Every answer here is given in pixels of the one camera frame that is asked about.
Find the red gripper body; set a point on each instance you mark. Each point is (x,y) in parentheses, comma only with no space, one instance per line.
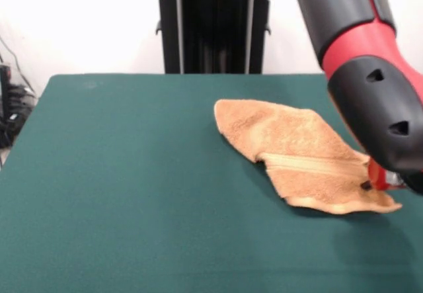
(378,177)

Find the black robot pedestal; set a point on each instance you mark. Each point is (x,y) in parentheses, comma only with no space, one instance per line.
(215,35)

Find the dark green table cloth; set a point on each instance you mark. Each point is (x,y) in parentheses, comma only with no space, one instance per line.
(132,207)

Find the orange terry towel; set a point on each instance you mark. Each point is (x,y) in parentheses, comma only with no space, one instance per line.
(291,141)

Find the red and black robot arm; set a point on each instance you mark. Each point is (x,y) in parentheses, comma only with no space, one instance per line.
(373,91)

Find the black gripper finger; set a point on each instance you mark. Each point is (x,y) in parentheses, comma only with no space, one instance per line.
(366,186)

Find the black electronics box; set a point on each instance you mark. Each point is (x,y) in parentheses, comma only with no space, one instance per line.
(4,108)

